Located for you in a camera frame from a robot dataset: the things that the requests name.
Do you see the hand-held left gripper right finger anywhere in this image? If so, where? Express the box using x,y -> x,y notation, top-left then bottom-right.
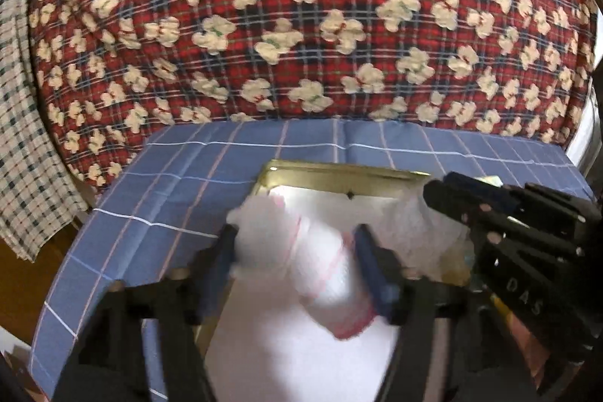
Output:
353,224 -> 476,402

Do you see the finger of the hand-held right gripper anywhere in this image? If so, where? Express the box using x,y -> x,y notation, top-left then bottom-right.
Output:
459,206 -> 589,273
422,172 -> 599,226

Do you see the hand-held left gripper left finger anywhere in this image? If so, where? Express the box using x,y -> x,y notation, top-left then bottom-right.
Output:
54,224 -> 241,402

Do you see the clear plastic cotton packet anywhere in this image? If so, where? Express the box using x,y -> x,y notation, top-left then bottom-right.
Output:
377,190 -> 469,273

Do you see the white sock with pink stripes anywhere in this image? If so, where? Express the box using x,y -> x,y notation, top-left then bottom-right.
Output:
228,188 -> 378,341

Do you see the gold metal tray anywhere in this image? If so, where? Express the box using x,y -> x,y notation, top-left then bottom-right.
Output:
195,158 -> 472,402

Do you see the blue checked bedsheet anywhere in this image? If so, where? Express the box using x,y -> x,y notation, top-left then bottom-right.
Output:
29,117 -> 595,402

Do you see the red plaid bear-print blanket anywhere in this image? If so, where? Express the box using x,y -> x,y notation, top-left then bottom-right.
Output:
26,0 -> 599,196

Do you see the green white checked cloth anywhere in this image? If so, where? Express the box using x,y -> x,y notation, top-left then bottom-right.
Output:
0,0 -> 90,264

